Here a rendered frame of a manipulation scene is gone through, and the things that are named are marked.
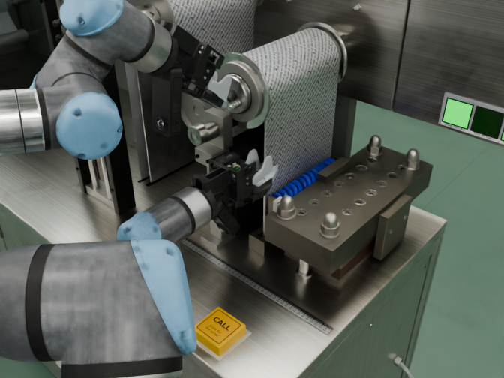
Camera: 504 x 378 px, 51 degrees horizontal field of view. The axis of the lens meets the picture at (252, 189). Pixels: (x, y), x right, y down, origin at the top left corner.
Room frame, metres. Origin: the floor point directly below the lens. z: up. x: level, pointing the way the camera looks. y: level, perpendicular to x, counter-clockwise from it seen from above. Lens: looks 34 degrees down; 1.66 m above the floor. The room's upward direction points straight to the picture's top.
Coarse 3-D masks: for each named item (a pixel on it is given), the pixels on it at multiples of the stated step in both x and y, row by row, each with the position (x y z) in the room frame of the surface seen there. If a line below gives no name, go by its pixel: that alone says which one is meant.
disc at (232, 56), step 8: (224, 56) 0.96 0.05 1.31; (232, 56) 0.94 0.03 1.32; (240, 56) 0.93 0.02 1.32; (248, 64) 0.92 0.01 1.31; (256, 72) 0.90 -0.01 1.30; (264, 80) 0.89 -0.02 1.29; (264, 88) 0.89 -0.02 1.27; (264, 96) 0.89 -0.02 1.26; (264, 104) 0.89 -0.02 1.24; (264, 112) 0.89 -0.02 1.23; (232, 120) 0.94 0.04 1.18; (256, 120) 0.90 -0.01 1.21; (264, 120) 0.89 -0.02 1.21; (248, 128) 0.92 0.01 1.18
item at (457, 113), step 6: (450, 102) 0.98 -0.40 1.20; (456, 102) 0.98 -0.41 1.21; (450, 108) 0.98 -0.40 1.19; (456, 108) 0.98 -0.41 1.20; (462, 108) 0.97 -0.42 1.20; (468, 108) 0.96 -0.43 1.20; (450, 114) 0.98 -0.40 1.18; (456, 114) 0.97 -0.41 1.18; (462, 114) 0.97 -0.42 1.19; (468, 114) 0.96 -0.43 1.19; (444, 120) 0.99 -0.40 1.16; (450, 120) 0.98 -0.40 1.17; (456, 120) 0.97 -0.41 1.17; (462, 120) 0.96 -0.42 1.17; (468, 120) 0.96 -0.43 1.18; (462, 126) 0.96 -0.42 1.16
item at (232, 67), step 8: (224, 64) 0.95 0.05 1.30; (232, 64) 0.93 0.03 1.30; (240, 64) 0.92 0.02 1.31; (224, 72) 0.95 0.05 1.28; (232, 72) 0.93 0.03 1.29; (240, 72) 0.92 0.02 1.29; (248, 72) 0.91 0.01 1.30; (248, 80) 0.91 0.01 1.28; (256, 80) 0.90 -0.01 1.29; (256, 88) 0.89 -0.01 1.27; (256, 96) 0.89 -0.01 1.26; (256, 104) 0.89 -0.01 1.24; (248, 112) 0.91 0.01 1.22; (256, 112) 0.89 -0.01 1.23; (240, 120) 0.92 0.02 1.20; (248, 120) 0.91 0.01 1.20
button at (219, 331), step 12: (216, 312) 0.68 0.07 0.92; (204, 324) 0.66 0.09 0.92; (216, 324) 0.66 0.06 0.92; (228, 324) 0.66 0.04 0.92; (240, 324) 0.66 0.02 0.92; (204, 336) 0.63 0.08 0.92; (216, 336) 0.63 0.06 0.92; (228, 336) 0.63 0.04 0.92; (240, 336) 0.64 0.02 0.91; (216, 348) 0.61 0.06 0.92; (228, 348) 0.62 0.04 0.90
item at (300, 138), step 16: (320, 96) 1.03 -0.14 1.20; (336, 96) 1.07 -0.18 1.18; (288, 112) 0.95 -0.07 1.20; (304, 112) 0.99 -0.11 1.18; (320, 112) 1.03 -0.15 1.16; (272, 128) 0.91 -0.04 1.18; (288, 128) 0.95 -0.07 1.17; (304, 128) 0.99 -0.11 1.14; (320, 128) 1.03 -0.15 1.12; (272, 144) 0.91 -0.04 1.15; (288, 144) 0.95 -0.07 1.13; (304, 144) 0.99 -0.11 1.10; (320, 144) 1.04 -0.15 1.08; (272, 160) 0.91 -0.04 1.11; (288, 160) 0.95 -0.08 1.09; (304, 160) 0.99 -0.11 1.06; (320, 160) 1.04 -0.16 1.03; (288, 176) 0.95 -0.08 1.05; (272, 192) 0.91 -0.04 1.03
